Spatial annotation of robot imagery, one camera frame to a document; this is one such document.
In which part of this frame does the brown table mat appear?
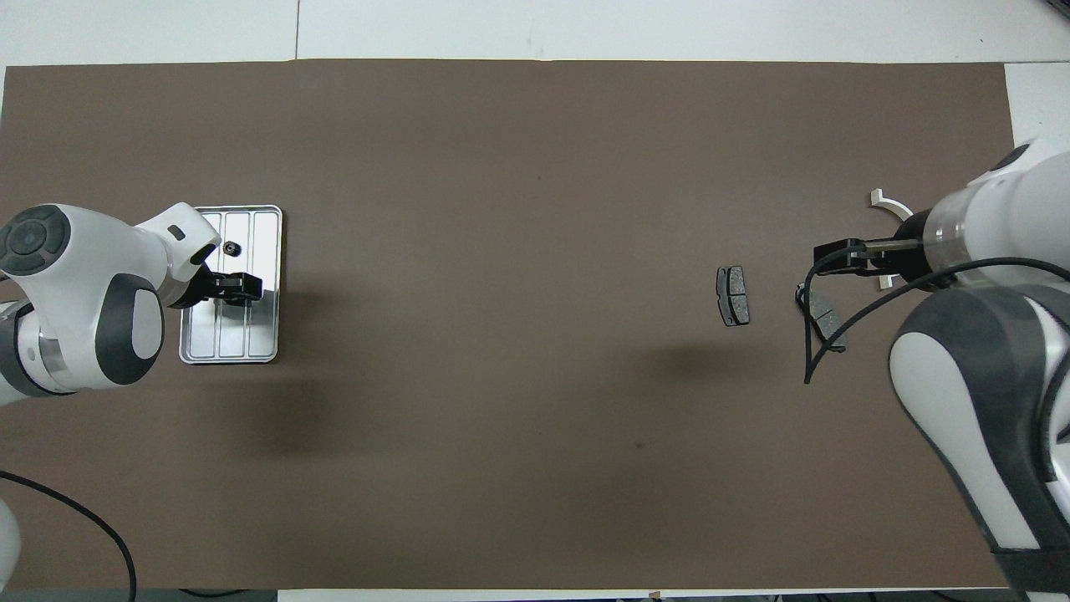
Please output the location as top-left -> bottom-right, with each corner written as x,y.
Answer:
0,59 -> 1013,591

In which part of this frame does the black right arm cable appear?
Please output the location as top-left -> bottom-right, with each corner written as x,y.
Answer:
802,256 -> 1070,385

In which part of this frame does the white curved plastic bracket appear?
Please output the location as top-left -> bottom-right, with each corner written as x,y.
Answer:
869,190 -> 916,291

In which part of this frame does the silver metal tray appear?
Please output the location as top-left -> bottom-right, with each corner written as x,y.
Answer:
179,205 -> 283,365

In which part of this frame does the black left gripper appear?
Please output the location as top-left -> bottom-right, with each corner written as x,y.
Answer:
184,266 -> 265,309

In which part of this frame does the rectangular dark brake pad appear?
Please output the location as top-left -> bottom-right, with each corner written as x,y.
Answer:
716,266 -> 751,327

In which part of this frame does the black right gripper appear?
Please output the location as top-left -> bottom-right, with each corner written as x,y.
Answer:
814,209 -> 939,290

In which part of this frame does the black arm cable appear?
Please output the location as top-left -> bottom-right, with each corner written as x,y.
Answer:
0,471 -> 138,602
802,256 -> 1070,385

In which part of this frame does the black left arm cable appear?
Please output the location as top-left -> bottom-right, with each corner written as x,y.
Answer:
0,471 -> 138,602

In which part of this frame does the curved dark brake pad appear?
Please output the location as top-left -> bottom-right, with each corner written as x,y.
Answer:
796,283 -> 848,354

